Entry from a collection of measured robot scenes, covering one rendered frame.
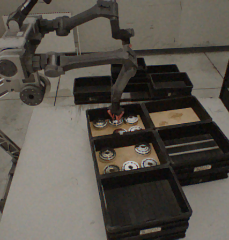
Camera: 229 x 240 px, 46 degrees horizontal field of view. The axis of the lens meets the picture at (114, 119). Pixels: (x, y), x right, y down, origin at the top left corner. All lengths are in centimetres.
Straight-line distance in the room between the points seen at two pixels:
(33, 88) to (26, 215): 72
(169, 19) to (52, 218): 369
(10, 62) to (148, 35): 350
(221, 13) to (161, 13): 96
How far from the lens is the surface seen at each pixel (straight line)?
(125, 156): 166
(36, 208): 167
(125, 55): 127
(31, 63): 133
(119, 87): 156
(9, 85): 184
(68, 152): 190
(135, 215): 142
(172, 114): 199
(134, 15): 449
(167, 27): 465
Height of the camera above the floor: 204
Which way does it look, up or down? 39 degrees down
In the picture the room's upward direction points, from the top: 2 degrees counter-clockwise
